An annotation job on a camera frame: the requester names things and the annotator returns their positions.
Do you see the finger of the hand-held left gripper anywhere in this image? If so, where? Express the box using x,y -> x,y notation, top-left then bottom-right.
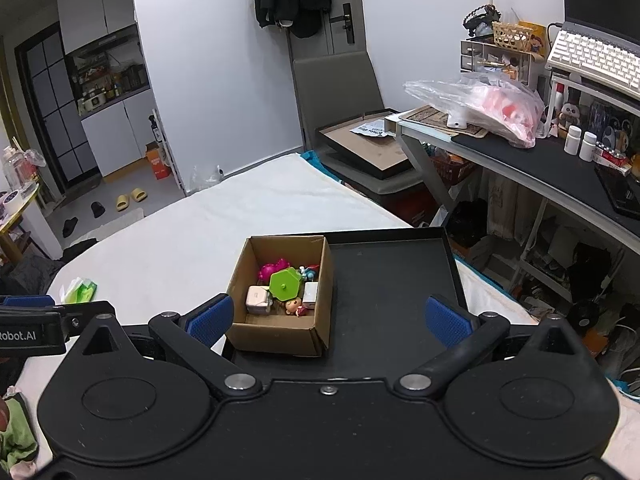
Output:
52,301 -> 117,335
0,295 -> 56,309

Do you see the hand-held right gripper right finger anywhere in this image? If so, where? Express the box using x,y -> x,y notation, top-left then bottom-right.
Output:
395,295 -> 596,398

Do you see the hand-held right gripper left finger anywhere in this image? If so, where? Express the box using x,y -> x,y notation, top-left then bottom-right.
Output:
65,294 -> 263,398

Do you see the white pink small case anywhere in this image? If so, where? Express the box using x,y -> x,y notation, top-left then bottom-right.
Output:
245,285 -> 273,316

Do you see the black tray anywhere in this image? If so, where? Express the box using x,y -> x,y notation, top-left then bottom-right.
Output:
220,226 -> 471,381

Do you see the brown cardboard box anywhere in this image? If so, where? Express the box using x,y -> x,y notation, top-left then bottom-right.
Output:
225,235 -> 334,358

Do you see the pink toy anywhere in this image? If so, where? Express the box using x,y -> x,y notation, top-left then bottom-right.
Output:
257,257 -> 292,285

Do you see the lime green hexagonal box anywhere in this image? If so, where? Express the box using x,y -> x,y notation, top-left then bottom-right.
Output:
269,267 -> 303,302

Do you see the green tissue packet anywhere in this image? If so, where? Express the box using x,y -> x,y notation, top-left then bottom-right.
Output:
60,277 -> 98,305

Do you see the dark cloth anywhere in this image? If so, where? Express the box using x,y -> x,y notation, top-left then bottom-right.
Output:
0,252 -> 63,296

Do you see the round side table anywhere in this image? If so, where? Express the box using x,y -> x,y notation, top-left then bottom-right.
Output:
0,180 -> 42,266

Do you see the green cloth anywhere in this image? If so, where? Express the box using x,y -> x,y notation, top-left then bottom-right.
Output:
0,391 -> 40,476

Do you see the black bag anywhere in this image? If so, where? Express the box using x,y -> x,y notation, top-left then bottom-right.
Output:
445,199 -> 488,248

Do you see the crumpled clear plastic wrap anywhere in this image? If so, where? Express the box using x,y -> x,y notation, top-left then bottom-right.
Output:
190,164 -> 226,193

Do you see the orange basket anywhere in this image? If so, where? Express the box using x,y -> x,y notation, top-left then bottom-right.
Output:
432,152 -> 476,193

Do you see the grey desk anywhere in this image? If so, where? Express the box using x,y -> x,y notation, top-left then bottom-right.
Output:
385,107 -> 640,311

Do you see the orange carton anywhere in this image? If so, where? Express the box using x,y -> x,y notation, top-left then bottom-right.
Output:
145,142 -> 173,181

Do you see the white floor cabinet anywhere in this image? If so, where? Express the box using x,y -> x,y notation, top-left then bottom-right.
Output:
80,91 -> 158,177

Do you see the black desk mat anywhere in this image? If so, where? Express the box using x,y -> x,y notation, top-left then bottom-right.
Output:
450,132 -> 640,226

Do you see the teal cloth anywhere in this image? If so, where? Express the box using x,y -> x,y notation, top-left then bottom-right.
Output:
301,150 -> 361,193

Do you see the black framed sliding door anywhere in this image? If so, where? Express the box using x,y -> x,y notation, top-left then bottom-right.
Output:
15,25 -> 98,191

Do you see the white mail bag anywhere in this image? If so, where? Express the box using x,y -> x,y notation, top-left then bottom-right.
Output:
350,119 -> 396,138

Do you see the black tablet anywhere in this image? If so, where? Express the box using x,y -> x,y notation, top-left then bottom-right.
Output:
595,165 -> 640,218

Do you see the large clear plastic bag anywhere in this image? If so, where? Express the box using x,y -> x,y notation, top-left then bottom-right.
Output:
404,72 -> 546,150

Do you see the shelf of kitchen items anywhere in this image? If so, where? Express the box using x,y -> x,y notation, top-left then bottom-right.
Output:
65,35 -> 151,116

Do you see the red white packet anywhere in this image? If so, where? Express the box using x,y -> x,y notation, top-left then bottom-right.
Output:
594,142 -> 632,176

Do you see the panda figure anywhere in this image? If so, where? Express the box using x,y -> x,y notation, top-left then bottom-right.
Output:
559,102 -> 582,131

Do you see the grey chair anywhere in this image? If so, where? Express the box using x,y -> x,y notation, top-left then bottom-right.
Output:
291,51 -> 426,196

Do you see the grey desk drawer organiser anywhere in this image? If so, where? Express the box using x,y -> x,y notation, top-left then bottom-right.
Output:
459,37 -> 536,91

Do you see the wicker basket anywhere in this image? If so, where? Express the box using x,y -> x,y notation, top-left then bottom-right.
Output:
492,21 -> 533,52

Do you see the white keyboard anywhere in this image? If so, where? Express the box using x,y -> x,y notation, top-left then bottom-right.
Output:
545,30 -> 640,101

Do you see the black picture frame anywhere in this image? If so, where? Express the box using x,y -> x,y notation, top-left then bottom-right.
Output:
317,107 -> 416,181

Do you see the white wall cabinet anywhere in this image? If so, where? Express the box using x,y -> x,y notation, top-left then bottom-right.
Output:
56,0 -> 138,53

